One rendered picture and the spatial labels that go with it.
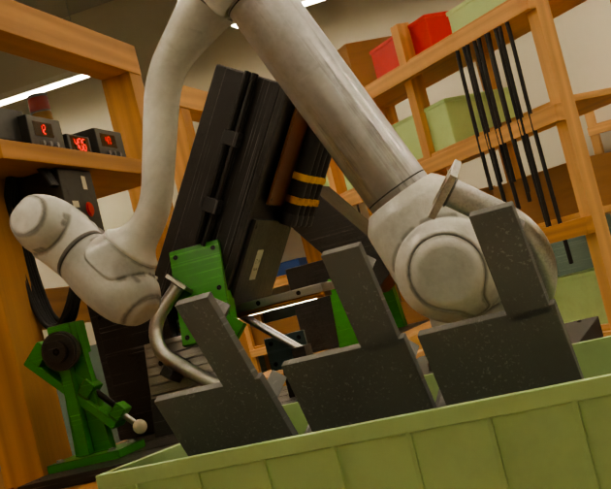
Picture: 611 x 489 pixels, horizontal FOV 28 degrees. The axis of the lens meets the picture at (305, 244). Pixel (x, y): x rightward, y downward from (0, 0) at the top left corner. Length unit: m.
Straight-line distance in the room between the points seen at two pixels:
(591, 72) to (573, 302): 6.45
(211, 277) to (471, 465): 1.44
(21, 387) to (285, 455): 1.26
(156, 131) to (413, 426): 0.96
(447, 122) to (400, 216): 4.00
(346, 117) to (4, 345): 0.99
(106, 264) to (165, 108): 0.28
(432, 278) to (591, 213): 3.27
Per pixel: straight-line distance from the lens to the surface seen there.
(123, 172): 2.91
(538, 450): 1.18
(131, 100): 3.48
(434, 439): 1.21
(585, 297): 5.14
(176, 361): 2.53
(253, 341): 11.53
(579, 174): 4.95
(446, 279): 1.70
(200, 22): 2.03
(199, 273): 2.59
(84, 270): 2.03
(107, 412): 2.37
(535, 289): 1.25
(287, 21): 1.82
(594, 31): 11.54
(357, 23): 11.89
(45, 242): 2.06
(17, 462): 2.50
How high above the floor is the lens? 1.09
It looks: 3 degrees up
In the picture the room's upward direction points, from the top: 14 degrees counter-clockwise
